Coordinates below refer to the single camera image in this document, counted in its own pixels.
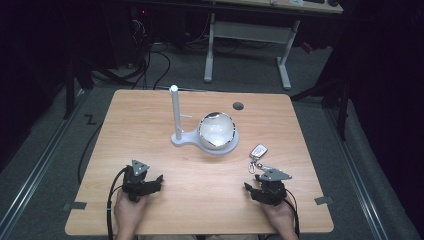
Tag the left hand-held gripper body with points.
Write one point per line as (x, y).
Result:
(135, 181)

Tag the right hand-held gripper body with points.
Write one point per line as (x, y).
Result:
(271, 188)

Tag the person's right hand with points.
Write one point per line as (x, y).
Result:
(280, 216)

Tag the person's left hand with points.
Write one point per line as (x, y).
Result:
(128, 211)

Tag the grey tape piece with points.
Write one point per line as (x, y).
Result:
(76, 206)
(323, 200)

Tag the round silver-rimmed white bowl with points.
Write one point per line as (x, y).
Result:
(216, 131)

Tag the black round table grommet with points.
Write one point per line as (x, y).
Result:
(238, 106)

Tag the black metal stand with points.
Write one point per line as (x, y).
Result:
(340, 100)
(71, 83)

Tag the white-framed wooden desk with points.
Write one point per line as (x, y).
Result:
(248, 33)

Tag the white stand with post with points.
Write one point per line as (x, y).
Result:
(176, 113)

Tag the metal floor rail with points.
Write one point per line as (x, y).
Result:
(355, 173)
(36, 173)

